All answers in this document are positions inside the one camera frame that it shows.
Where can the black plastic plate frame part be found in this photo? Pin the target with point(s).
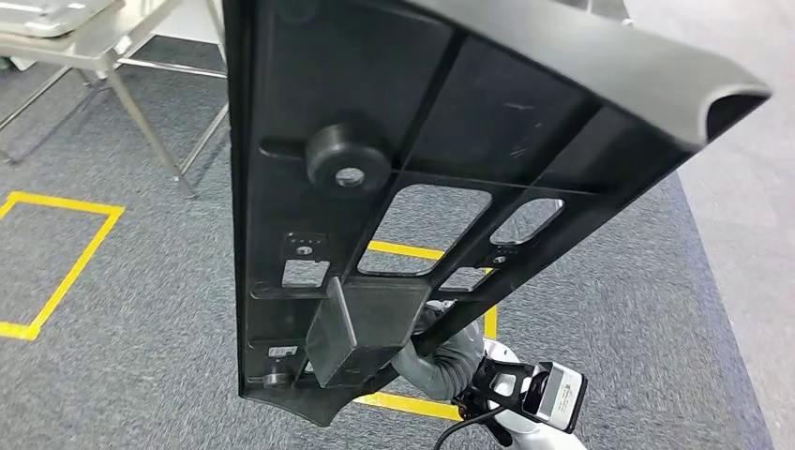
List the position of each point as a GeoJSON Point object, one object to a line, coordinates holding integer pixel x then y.
{"type": "Point", "coordinates": [348, 74]}

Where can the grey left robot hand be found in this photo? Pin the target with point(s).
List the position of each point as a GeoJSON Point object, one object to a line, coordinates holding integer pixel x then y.
{"type": "Point", "coordinates": [432, 320]}

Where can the grey metal tray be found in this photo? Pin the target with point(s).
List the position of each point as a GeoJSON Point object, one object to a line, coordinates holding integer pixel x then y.
{"type": "Point", "coordinates": [49, 15]}

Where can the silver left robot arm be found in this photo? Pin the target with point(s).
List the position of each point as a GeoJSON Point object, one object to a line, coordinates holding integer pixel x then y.
{"type": "Point", "coordinates": [447, 372]}

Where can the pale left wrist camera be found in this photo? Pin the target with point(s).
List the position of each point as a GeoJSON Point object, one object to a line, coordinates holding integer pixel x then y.
{"type": "Point", "coordinates": [559, 397]}

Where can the white cabinet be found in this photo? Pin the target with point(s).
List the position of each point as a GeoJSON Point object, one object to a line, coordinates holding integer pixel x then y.
{"type": "Point", "coordinates": [186, 22]}

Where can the steel table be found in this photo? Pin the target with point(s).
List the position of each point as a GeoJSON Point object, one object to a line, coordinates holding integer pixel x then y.
{"type": "Point", "coordinates": [74, 49]}

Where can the yellow floor tape square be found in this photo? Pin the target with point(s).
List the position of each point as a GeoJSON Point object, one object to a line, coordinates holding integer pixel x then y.
{"type": "Point", "coordinates": [62, 205]}
{"type": "Point", "coordinates": [410, 407]}

